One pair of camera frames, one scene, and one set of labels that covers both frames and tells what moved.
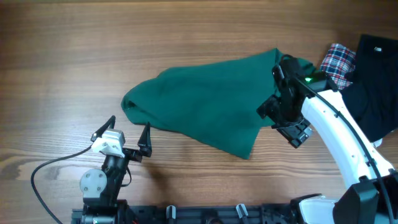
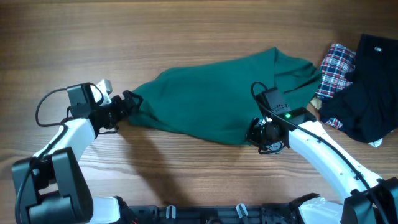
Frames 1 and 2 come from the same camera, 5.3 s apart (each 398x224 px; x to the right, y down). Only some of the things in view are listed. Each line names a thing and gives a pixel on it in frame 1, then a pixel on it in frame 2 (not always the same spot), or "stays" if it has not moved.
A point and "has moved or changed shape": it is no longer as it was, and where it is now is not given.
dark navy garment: x=374 y=95 stays
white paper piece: x=377 y=143 stays
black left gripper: x=143 y=143 to x=122 y=111
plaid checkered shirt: x=339 y=62 stays
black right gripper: x=294 y=131 to x=254 y=134
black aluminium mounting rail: x=280 y=213 stays
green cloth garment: x=214 y=104 has moved or changed shape
